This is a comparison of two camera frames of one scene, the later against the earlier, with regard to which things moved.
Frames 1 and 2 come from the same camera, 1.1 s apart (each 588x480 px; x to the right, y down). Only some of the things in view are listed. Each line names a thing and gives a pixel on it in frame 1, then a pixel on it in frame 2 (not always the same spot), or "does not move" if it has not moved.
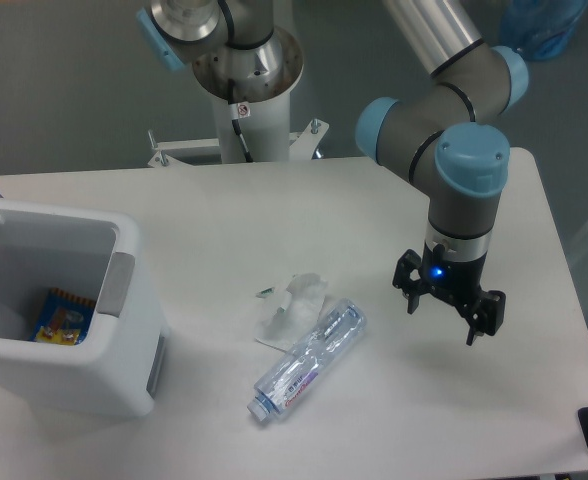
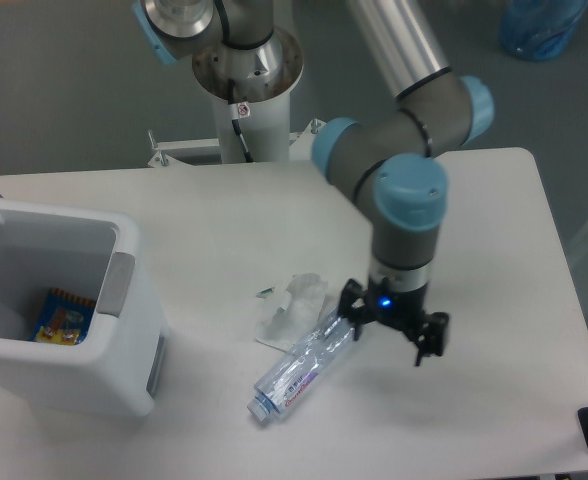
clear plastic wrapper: [300, 309] does not move
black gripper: [460, 281] → [404, 309]
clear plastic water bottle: [281, 387] does not move
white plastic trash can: [23, 247] does not move
